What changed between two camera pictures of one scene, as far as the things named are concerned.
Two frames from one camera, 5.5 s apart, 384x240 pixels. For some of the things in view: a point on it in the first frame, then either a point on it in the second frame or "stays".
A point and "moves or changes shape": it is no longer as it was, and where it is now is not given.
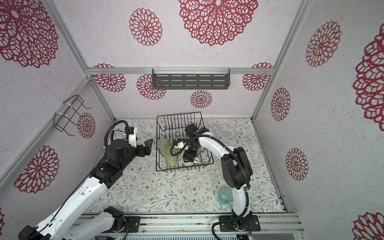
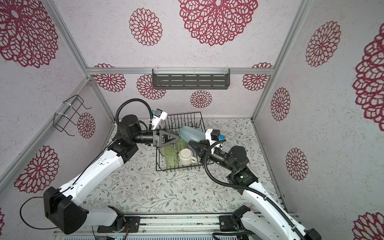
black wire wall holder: (60, 121) stays
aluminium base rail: (203, 226) stays
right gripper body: (191, 152) -> (221, 158)
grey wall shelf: (191, 78) stays
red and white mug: (196, 160) stays
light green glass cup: (171, 161) stays
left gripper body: (140, 152) -> (148, 137)
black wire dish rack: (177, 141) stays
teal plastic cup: (225, 195) moves or changes shape
